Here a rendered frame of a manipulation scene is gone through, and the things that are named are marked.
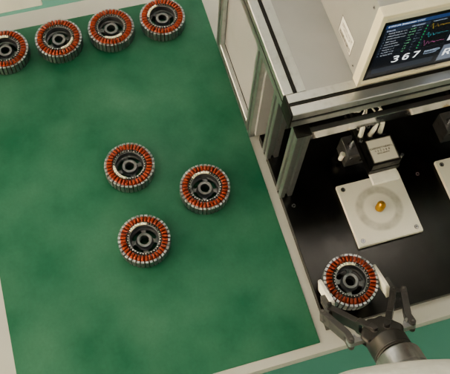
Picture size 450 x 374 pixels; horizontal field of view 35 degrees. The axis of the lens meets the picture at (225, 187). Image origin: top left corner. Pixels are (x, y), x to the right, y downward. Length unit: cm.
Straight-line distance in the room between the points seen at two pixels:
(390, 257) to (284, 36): 54
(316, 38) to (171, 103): 47
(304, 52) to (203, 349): 63
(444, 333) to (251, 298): 102
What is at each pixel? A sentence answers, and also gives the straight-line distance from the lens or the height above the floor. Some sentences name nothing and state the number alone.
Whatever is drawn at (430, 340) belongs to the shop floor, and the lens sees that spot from 240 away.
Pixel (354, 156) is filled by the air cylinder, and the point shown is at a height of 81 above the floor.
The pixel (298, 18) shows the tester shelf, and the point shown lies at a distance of 142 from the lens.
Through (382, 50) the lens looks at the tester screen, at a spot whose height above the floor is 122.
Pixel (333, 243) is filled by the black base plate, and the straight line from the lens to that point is 157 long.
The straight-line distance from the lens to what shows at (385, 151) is 152.
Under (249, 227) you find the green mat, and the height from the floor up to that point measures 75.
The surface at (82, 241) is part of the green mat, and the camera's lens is 158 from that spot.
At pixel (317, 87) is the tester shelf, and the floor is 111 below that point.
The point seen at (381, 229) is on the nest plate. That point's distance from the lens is 160.
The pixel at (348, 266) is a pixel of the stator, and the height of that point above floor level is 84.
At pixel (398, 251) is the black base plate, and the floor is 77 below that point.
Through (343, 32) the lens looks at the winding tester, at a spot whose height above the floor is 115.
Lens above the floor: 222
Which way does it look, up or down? 65 degrees down
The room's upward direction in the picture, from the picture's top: 6 degrees clockwise
